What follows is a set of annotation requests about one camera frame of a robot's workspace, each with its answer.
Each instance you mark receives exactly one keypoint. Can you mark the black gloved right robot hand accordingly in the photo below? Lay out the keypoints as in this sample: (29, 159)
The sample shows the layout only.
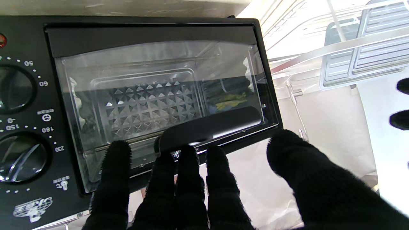
(319, 191)

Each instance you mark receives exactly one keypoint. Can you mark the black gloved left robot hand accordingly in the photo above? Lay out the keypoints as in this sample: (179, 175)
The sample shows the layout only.
(402, 119)

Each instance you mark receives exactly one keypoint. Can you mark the ribbed metal baking tray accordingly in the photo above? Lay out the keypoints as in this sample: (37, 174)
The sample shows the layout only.
(383, 41)
(335, 70)

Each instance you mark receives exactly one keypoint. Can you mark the black oven temperature knob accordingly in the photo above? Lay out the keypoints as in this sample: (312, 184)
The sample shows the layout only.
(19, 158)

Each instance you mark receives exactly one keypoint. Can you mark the black oven timer knob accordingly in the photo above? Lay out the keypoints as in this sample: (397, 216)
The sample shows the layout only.
(14, 89)

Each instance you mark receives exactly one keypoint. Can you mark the red and black toaster oven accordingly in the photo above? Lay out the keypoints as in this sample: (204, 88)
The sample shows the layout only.
(28, 38)

